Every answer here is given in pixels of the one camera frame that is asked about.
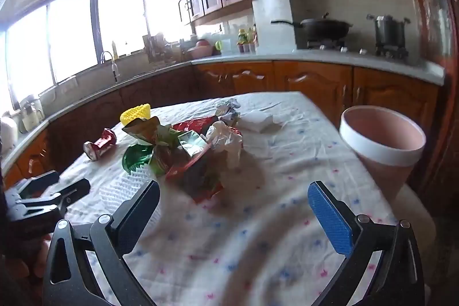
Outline steel pot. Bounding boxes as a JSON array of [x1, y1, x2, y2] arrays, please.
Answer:
[[366, 14, 410, 48]]

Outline yellow foam net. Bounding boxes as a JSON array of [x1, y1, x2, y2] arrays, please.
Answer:
[[120, 104, 152, 125]]

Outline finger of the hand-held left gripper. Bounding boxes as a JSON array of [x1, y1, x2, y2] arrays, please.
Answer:
[[22, 179, 91, 219], [18, 170, 60, 197]]

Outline person's left hand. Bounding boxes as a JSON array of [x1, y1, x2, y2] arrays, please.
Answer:
[[0, 236, 52, 287]]

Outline black wok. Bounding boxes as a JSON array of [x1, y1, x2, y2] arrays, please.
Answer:
[[271, 13, 354, 39]]

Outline brown glass door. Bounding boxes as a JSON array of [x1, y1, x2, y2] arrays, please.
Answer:
[[402, 0, 459, 192]]

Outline crushed red can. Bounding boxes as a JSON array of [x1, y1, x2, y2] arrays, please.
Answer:
[[83, 128, 118, 161]]

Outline crumpled silver wrapper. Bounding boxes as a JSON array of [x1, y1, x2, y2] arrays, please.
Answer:
[[215, 99, 242, 124]]

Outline crumpled white plastic bag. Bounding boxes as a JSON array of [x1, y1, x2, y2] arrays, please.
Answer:
[[206, 121, 244, 168]]

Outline gold foil snack wrapper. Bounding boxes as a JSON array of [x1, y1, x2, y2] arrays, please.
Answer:
[[121, 117, 180, 149]]

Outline white foam net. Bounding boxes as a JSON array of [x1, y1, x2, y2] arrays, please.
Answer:
[[98, 166, 162, 224]]

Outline chrome faucet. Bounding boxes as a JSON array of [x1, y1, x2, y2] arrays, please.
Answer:
[[100, 51, 119, 82]]

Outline green foil snack wrapper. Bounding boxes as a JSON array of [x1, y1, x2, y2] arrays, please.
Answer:
[[149, 134, 225, 202]]

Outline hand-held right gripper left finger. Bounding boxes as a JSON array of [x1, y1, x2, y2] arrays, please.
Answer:
[[42, 180, 161, 306]]

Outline red foil wrapper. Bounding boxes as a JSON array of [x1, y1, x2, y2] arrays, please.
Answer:
[[172, 115, 219, 136]]

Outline pink basin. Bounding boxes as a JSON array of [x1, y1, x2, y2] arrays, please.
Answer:
[[186, 39, 214, 59]]

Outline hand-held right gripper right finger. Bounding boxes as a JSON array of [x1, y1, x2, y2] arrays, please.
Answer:
[[308, 180, 427, 306]]

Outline wooden lower cabinets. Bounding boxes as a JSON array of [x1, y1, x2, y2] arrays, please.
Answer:
[[0, 60, 440, 185]]

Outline white floral tablecloth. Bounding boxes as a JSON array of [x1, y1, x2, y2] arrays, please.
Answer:
[[54, 91, 398, 306]]

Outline kitchen window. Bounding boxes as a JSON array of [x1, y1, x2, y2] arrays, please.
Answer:
[[0, 0, 194, 113]]

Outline grey kitchen countertop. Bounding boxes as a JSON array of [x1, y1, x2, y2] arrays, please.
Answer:
[[0, 50, 445, 163]]

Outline dish rack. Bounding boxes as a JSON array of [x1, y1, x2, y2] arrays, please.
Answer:
[[143, 34, 180, 63]]

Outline white foam block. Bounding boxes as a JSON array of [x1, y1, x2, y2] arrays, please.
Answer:
[[244, 110, 275, 132]]

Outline dark green plastic wrapper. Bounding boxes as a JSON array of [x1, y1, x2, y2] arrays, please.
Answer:
[[122, 144, 158, 173]]

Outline pink bin with white rim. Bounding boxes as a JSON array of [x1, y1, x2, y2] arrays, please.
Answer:
[[339, 105, 427, 206]]

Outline gas stove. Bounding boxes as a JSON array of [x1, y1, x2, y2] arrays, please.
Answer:
[[305, 39, 409, 59]]

